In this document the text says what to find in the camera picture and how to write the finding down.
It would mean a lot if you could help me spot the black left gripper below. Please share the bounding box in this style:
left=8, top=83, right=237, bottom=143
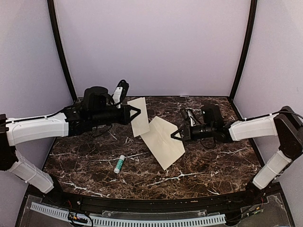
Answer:
left=90, top=104, right=141, bottom=127

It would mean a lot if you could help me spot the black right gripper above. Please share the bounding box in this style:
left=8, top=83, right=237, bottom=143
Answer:
left=171, top=123, right=215, bottom=142

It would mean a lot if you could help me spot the lined paper letter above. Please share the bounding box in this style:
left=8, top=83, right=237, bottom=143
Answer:
left=127, top=97, right=150, bottom=137

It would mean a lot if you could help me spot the cream paper envelope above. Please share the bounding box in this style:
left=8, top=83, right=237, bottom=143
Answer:
left=141, top=116, right=185, bottom=170

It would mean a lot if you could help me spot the green white glue stick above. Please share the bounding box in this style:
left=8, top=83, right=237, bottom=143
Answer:
left=114, top=155, right=125, bottom=174

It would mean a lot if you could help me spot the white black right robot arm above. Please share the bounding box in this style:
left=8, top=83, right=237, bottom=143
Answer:
left=171, top=105, right=303, bottom=205

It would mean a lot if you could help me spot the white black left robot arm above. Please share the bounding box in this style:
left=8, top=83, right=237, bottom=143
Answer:
left=0, top=81, right=141, bottom=206

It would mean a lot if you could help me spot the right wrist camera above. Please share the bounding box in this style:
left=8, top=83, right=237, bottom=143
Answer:
left=180, top=108, right=197, bottom=126

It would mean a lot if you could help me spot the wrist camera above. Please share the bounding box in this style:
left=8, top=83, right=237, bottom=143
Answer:
left=180, top=108, right=197, bottom=126
left=112, top=79, right=129, bottom=105

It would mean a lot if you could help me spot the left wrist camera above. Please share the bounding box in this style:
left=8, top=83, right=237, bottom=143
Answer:
left=112, top=79, right=129, bottom=105

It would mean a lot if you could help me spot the white slotted cable duct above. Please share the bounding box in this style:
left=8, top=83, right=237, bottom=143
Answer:
left=30, top=202, right=226, bottom=227

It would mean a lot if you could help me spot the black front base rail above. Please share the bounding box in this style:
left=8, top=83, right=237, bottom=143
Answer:
left=23, top=183, right=285, bottom=215

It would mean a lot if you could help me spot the black enclosure frame post left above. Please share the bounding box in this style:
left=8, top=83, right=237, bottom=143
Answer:
left=47, top=0, right=77, bottom=102

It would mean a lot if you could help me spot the black enclosure frame post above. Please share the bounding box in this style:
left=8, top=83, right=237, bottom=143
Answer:
left=229, top=0, right=258, bottom=100
left=47, top=0, right=77, bottom=102

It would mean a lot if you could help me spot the black enclosure frame post right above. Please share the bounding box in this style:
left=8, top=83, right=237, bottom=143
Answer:
left=229, top=0, right=258, bottom=100

